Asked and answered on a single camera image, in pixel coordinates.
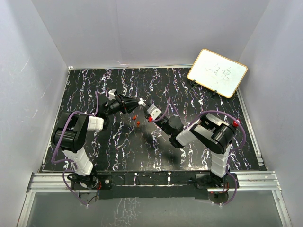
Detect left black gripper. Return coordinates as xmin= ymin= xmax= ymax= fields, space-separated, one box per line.
xmin=105 ymin=94 xmax=142 ymax=117

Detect white earbud charging case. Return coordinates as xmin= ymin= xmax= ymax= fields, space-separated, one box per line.
xmin=138 ymin=98 xmax=146 ymax=106

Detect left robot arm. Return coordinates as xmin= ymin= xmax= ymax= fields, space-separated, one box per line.
xmin=51 ymin=89 xmax=145 ymax=189

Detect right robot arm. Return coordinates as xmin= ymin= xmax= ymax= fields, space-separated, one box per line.
xmin=142 ymin=104 xmax=239 ymax=188

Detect small whiteboard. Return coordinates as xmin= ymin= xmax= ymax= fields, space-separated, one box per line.
xmin=187 ymin=49 xmax=248 ymax=98

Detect red emergency stop button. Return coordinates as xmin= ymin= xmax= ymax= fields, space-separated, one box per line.
xmin=232 ymin=120 xmax=240 ymax=127

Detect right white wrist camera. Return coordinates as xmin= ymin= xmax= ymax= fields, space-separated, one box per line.
xmin=147 ymin=105 xmax=162 ymax=122

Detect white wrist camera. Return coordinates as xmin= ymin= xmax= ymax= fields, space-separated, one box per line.
xmin=147 ymin=105 xmax=162 ymax=122
xmin=108 ymin=89 xmax=117 ymax=100

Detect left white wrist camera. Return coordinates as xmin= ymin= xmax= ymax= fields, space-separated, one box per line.
xmin=108 ymin=89 xmax=117 ymax=100

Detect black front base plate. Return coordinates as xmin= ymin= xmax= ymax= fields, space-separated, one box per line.
xmin=70 ymin=171 xmax=239 ymax=202

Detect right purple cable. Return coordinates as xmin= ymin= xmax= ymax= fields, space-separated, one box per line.
xmin=153 ymin=98 xmax=247 ymax=205

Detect aluminium frame rail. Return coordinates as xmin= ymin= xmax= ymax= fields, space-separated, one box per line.
xmin=18 ymin=171 xmax=292 ymax=227

